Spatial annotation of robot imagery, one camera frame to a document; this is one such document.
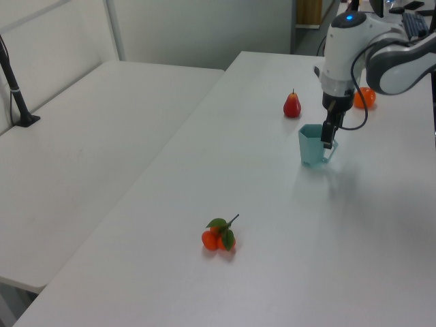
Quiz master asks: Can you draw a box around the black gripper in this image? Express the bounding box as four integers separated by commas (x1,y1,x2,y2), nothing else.
321,89,356,150

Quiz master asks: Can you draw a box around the teal hexagonal mug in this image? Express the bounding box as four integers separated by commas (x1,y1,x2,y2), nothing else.
298,124,340,168

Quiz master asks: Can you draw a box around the large orange mandarin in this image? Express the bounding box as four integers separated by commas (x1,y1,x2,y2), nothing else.
353,87,377,110

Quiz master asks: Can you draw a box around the red pear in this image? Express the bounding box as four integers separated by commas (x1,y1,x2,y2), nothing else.
283,89,302,119

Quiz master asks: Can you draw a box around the wooden cabinet panel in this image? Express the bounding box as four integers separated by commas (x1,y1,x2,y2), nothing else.
295,0,323,29

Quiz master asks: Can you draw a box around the black computer monitor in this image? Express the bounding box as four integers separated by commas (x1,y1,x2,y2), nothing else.
369,0,385,18

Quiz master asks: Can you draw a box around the dark computer keyboard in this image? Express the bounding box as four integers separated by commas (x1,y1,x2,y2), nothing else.
401,12,430,38

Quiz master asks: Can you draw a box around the small oranges cluster with leaves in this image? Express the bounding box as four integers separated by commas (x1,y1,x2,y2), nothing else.
201,213,240,253

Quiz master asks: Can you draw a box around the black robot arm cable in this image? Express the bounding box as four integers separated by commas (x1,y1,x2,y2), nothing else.
339,40,376,131

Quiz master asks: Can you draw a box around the white partition frame post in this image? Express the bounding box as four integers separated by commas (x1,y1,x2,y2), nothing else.
105,0,127,63

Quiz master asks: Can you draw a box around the black camera stand pole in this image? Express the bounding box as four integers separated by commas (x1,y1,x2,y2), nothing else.
0,33,41,128

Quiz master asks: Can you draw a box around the thin black stand cable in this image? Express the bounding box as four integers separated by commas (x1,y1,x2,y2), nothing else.
0,33,18,127

